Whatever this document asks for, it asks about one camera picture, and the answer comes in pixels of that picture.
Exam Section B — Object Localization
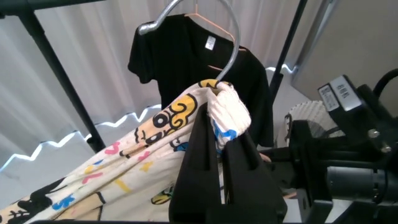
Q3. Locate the cream printed garment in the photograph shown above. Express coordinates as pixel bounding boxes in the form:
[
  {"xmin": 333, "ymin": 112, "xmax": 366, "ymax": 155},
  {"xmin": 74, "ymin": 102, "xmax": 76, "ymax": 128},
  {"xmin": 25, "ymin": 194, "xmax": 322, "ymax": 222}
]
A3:
[{"xmin": 0, "ymin": 78, "xmax": 252, "ymax": 224}]

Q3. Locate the black cable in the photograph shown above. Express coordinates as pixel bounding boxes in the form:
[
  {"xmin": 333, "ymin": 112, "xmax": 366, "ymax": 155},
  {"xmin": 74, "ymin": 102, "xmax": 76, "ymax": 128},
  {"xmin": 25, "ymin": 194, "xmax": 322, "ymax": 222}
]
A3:
[{"xmin": 372, "ymin": 68, "xmax": 398, "ymax": 98}]

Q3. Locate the black garment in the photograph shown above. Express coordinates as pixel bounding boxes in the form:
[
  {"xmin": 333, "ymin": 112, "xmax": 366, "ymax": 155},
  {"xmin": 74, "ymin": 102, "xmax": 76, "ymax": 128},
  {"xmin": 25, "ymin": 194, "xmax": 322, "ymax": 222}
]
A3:
[{"xmin": 127, "ymin": 13, "xmax": 275, "ymax": 149}]

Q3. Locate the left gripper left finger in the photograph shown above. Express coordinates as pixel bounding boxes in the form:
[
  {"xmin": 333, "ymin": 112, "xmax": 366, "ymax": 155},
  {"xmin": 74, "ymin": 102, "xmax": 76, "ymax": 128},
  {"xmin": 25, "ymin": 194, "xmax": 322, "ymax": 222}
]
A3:
[{"xmin": 169, "ymin": 102, "xmax": 223, "ymax": 223}]

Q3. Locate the black clothes rack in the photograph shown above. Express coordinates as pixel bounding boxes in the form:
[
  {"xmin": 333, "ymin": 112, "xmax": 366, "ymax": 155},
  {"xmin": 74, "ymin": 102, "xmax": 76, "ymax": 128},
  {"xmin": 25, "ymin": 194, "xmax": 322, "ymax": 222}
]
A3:
[{"xmin": 0, "ymin": 0, "xmax": 309, "ymax": 154}]

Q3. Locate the pink clothes hanger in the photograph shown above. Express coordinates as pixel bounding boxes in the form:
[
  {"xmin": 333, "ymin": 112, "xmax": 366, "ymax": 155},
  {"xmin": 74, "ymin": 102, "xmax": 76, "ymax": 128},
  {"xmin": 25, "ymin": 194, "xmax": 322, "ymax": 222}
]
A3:
[
  {"xmin": 184, "ymin": 3, "xmax": 248, "ymax": 72},
  {"xmin": 137, "ymin": 0, "xmax": 242, "ymax": 82}
]

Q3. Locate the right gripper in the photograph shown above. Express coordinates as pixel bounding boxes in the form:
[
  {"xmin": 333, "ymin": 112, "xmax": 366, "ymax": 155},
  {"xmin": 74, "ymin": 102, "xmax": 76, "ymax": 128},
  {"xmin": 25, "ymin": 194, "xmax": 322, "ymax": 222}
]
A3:
[{"xmin": 258, "ymin": 119, "xmax": 388, "ymax": 206}]

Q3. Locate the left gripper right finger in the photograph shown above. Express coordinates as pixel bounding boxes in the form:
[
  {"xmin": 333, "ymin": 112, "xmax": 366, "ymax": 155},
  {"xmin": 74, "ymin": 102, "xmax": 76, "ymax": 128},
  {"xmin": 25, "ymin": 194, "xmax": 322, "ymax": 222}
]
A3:
[{"xmin": 221, "ymin": 130, "xmax": 289, "ymax": 223}]

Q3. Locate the white laundry basket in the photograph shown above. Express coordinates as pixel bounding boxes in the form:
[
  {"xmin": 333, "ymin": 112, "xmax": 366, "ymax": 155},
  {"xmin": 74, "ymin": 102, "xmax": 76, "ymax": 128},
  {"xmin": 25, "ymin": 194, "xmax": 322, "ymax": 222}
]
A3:
[{"xmin": 275, "ymin": 100, "xmax": 346, "ymax": 149}]

